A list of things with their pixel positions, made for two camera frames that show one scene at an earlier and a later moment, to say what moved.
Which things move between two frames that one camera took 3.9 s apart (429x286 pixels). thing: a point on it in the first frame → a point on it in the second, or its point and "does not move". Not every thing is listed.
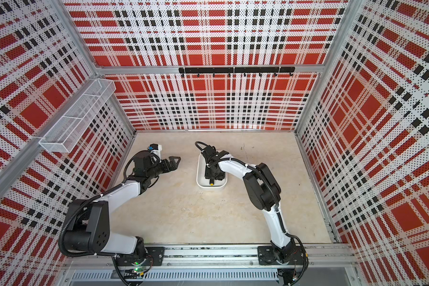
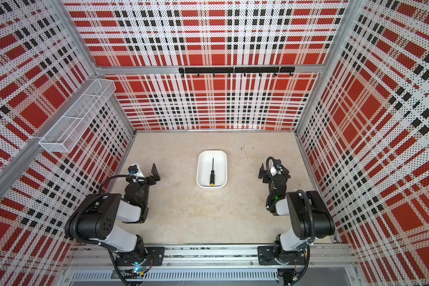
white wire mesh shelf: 62,136 does not move
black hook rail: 244,70 does not move
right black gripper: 207,174 → 286,174
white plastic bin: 201,175 does not move
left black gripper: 173,166 → 156,177
